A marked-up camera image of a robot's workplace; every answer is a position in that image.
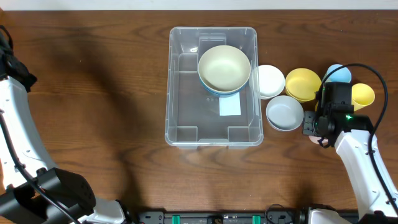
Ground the pink cup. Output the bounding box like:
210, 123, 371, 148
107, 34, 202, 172
309, 136, 328, 145

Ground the dark blue bowl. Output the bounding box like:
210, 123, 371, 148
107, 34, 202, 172
199, 80, 249, 97

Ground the cream large bowl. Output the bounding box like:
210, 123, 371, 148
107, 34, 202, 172
198, 45, 251, 92

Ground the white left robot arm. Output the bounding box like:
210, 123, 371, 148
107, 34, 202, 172
1, 26, 132, 224

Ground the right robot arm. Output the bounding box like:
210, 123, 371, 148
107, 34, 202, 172
303, 82, 397, 223

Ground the light blue cup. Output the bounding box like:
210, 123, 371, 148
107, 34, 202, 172
322, 64, 352, 83

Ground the yellow small bowl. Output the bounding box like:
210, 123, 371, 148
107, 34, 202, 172
285, 68, 322, 103

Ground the grey small bowl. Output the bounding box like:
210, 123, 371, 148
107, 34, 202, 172
266, 95, 304, 131

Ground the white small bowl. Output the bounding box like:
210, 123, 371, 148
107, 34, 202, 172
258, 65, 285, 100

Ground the white label in bin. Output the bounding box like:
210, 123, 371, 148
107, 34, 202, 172
219, 93, 241, 116

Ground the clear plastic storage bin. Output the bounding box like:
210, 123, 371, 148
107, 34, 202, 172
165, 27, 264, 149

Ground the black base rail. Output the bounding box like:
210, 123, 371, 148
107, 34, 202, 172
138, 210, 303, 224

